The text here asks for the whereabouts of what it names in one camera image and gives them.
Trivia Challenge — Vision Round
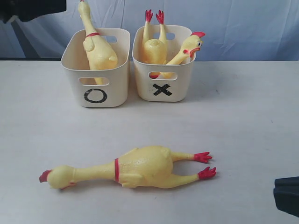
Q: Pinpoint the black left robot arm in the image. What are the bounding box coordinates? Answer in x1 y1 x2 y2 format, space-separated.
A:
0 0 67 23

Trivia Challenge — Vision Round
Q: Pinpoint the whole rubber chicken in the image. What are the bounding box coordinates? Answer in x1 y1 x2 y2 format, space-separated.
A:
39 146 216 189
78 0 118 70

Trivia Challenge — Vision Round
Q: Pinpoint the headless yellow chicken body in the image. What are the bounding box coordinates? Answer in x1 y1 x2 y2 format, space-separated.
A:
141 9 167 64

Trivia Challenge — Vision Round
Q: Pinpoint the broken chicken head and neck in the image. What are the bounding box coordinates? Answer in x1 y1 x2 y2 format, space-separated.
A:
166 31 206 65

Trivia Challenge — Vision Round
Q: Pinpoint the whole rubber chicken front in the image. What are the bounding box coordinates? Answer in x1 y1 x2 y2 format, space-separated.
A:
39 146 216 189

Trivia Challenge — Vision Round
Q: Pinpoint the cream bin marked X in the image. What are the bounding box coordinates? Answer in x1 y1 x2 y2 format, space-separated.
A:
132 25 196 102

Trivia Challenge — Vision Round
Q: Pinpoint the blue-grey backdrop curtain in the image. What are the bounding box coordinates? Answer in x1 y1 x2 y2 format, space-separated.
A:
0 0 299 61

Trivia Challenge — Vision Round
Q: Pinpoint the cream bin marked O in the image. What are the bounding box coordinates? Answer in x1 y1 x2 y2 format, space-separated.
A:
61 28 131 108

